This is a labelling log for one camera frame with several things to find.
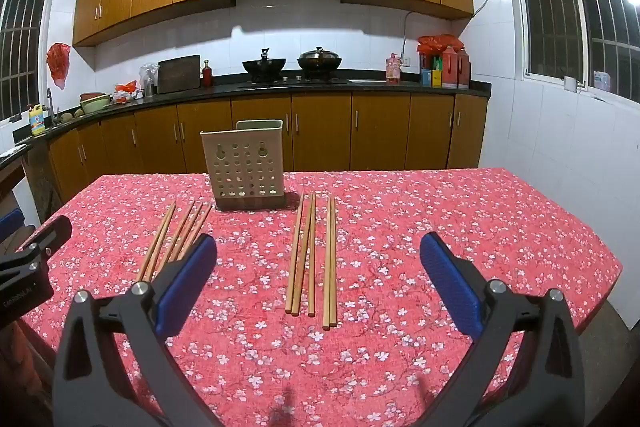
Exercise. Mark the red hanging plastic bag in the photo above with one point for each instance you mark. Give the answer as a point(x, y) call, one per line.
point(58, 64)

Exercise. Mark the pink bottle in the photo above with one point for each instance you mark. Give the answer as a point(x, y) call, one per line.
point(393, 69)

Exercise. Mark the beige perforated utensil holder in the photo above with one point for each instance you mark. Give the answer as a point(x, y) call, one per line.
point(242, 167)

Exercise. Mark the blue plastic object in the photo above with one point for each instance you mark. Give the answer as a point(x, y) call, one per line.
point(11, 223)

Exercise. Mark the colourful seasoning boxes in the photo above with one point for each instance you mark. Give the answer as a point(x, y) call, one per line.
point(431, 74)

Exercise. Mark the wooden base cabinet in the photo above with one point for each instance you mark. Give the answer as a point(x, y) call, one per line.
point(320, 132)

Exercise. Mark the clear plastic bag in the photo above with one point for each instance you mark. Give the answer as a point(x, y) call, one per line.
point(148, 79)

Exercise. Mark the white plastic packet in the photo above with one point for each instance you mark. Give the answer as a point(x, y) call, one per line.
point(602, 80)

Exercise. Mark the white cup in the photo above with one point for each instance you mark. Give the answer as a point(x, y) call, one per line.
point(570, 84)

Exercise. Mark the black wok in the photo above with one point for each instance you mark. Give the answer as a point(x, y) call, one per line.
point(264, 66)

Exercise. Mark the dark cutting board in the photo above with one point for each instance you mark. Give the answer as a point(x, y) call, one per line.
point(178, 74)

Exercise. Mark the wooden chopstick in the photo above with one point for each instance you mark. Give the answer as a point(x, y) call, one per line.
point(161, 239)
point(303, 257)
point(181, 227)
point(154, 242)
point(313, 257)
point(327, 257)
point(333, 257)
point(192, 224)
point(200, 224)
point(295, 257)

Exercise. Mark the lidded wok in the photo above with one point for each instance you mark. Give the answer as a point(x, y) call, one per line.
point(320, 61)

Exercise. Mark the large barred window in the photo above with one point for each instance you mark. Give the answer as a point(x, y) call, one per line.
point(570, 7)

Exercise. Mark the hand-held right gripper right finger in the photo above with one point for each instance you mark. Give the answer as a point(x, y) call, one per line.
point(450, 282)

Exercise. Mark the yellow detergent bottle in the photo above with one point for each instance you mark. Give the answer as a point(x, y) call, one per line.
point(37, 121)

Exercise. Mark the red floral tablecloth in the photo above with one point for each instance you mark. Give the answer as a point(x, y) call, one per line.
point(390, 257)

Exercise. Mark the orange plastic bag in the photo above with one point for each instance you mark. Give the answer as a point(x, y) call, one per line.
point(126, 91)

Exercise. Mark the metal faucet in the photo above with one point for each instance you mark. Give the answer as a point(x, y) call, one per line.
point(50, 104)

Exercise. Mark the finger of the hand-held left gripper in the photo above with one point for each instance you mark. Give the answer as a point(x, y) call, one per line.
point(50, 234)

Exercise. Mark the red bottle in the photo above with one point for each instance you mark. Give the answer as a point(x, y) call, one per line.
point(207, 76)

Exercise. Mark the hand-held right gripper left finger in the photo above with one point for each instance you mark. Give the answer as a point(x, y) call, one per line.
point(185, 282)

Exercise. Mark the gas stove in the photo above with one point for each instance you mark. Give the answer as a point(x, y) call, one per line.
point(295, 81)

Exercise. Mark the black kitchen countertop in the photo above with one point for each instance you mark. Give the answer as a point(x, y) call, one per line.
point(380, 87)

